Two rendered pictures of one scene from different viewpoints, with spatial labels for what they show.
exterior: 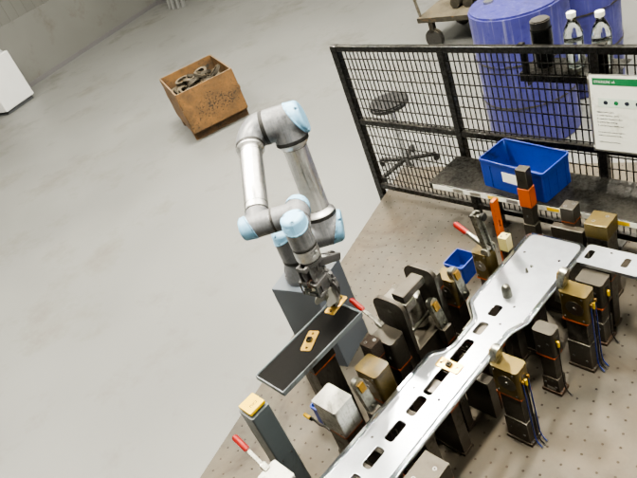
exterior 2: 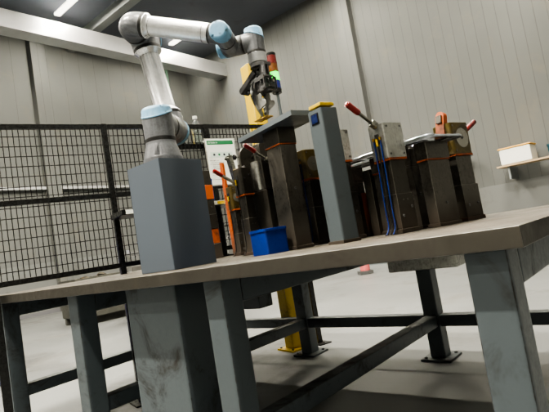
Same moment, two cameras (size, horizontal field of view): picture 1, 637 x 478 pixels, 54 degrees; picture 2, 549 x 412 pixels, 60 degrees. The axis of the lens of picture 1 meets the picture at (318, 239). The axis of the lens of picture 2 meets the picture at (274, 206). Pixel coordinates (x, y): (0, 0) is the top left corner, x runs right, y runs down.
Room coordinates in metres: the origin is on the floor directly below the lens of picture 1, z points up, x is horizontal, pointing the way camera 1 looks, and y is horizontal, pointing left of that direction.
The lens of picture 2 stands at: (1.62, 1.91, 0.74)
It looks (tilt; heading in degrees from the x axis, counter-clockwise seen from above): 4 degrees up; 268
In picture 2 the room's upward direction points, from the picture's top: 9 degrees counter-clockwise
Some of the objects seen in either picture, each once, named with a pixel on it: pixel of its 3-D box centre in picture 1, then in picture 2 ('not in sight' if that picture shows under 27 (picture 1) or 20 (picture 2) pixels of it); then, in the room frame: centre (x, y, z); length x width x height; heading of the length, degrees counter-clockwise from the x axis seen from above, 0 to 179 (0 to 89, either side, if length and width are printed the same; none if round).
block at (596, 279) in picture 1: (599, 309); not in sight; (1.47, -0.79, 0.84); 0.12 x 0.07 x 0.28; 33
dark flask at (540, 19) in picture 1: (542, 42); not in sight; (2.13, -1.04, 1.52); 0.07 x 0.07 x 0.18
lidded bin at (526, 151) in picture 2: not in sight; (518, 154); (-2.99, -6.24, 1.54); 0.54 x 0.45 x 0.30; 139
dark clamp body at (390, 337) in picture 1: (398, 372); not in sight; (1.51, -0.08, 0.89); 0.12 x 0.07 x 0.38; 33
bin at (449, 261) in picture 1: (461, 266); not in sight; (2.06, -0.51, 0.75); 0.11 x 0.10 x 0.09; 123
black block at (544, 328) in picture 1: (555, 360); not in sight; (1.34, -0.55, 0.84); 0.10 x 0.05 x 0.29; 33
